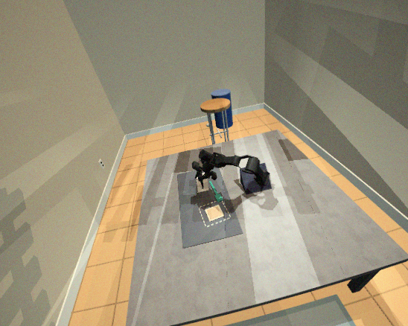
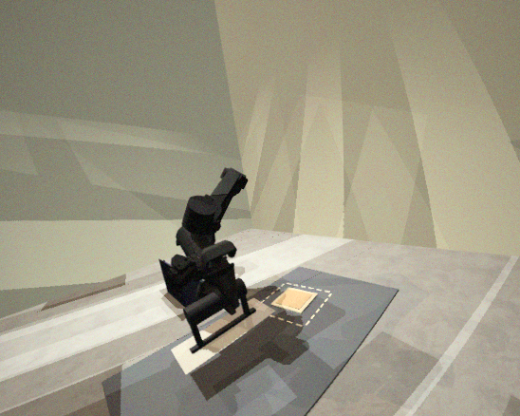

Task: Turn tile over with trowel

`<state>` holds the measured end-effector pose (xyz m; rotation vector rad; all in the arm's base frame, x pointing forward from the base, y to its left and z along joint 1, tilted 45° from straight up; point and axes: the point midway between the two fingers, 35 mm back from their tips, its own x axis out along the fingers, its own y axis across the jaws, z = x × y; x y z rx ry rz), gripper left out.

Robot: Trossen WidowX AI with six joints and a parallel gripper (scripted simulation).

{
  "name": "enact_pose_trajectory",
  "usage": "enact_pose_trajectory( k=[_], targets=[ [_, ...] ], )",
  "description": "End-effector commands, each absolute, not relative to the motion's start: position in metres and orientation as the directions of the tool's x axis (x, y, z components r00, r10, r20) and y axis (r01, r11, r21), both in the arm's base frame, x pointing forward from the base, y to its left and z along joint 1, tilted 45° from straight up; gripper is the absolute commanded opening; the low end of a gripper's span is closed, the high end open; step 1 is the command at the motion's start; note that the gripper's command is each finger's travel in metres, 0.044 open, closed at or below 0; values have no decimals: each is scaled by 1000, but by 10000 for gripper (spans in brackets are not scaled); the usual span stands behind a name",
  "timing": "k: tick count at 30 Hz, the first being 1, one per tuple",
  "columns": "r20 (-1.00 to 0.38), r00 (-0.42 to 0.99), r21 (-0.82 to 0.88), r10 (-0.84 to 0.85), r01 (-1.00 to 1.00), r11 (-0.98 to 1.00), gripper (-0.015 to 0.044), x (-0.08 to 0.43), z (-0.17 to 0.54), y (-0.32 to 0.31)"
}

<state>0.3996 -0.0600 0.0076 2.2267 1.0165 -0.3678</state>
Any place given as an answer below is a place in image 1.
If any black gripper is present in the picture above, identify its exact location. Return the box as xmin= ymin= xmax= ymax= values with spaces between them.
xmin=192 ymin=161 xmax=217 ymax=180

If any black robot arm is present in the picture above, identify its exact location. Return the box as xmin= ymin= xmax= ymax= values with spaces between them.
xmin=199 ymin=150 xmax=270 ymax=186

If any beige square tile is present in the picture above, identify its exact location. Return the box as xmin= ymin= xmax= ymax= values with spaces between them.
xmin=205 ymin=205 xmax=224 ymax=222

